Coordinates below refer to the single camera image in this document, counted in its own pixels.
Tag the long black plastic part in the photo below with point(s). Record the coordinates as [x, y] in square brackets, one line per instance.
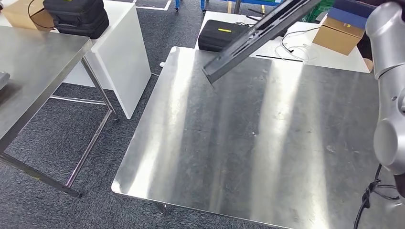
[253, 41]

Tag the green plastic crate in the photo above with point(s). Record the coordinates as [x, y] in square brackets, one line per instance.
[322, 8]

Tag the black case with yellow label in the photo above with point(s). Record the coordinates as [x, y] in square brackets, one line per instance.
[215, 38]

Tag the white floor tape mark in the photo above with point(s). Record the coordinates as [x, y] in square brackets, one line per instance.
[158, 7]

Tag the stainless steel table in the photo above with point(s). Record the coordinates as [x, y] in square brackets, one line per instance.
[31, 63]

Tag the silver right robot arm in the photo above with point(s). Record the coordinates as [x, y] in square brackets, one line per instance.
[386, 47]

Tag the stainless steel workbench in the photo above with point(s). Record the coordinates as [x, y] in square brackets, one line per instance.
[253, 142]

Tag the grey metal part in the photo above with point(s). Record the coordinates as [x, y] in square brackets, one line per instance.
[3, 80]

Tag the thin black rod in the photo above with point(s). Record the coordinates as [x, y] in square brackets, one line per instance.
[278, 58]

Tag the blue box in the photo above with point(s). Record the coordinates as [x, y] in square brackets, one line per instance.
[351, 14]

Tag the cardboard box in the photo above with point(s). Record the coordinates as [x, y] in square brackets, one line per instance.
[15, 14]
[338, 39]

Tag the black carrying case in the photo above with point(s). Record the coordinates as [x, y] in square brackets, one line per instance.
[76, 19]

